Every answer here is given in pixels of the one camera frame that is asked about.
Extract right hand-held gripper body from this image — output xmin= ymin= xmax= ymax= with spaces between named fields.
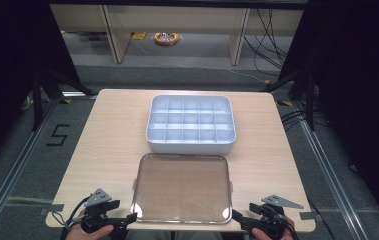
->
xmin=248 ymin=194 xmax=305 ymax=240

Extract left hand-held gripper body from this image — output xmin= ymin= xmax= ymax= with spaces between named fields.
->
xmin=80 ymin=188 xmax=122 ymax=234

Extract transparent plastic box lid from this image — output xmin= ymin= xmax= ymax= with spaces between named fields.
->
xmin=130 ymin=152 xmax=234 ymax=225

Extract white compartment storage box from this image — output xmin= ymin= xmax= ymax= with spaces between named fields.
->
xmin=145 ymin=94 xmax=237 ymax=155

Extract person's right hand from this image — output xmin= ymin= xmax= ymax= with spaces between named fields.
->
xmin=251 ymin=215 xmax=295 ymax=240

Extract person's left hand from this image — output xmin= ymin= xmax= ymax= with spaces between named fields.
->
xmin=64 ymin=222 xmax=115 ymax=240

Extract grey tape strip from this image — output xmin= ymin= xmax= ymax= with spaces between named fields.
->
xmin=39 ymin=203 xmax=65 ymax=216
xmin=298 ymin=211 xmax=318 ymax=221

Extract black metal stand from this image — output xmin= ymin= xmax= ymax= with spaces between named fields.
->
xmin=260 ymin=69 xmax=317 ymax=132
xmin=31 ymin=65 xmax=95 ymax=132

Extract black curtain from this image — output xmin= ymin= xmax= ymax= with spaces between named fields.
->
xmin=278 ymin=0 xmax=379 ymax=231
xmin=0 ymin=0 xmax=85 ymax=174

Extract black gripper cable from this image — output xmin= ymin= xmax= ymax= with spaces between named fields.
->
xmin=270 ymin=205 xmax=301 ymax=240
xmin=60 ymin=195 xmax=92 ymax=240

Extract thin grey cable loop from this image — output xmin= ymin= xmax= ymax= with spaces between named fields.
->
xmin=51 ymin=211 xmax=75 ymax=228

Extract aluminium floor rail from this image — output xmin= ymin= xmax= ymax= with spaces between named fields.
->
xmin=292 ymin=101 xmax=365 ymax=240
xmin=0 ymin=97 xmax=62 ymax=240

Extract black floor cables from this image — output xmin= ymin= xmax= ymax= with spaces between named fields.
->
xmin=279 ymin=109 xmax=330 ymax=132

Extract thin white cable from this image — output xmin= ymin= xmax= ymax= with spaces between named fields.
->
xmin=224 ymin=67 xmax=269 ymax=84

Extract bundle of black cables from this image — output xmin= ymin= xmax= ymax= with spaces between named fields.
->
xmin=242 ymin=8 xmax=293 ymax=78

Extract orange coiled cable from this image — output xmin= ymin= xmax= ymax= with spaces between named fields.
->
xmin=153 ymin=31 xmax=181 ymax=47

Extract beige wooden desk frame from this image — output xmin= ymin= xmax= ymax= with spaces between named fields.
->
xmin=49 ymin=3 xmax=305 ymax=66

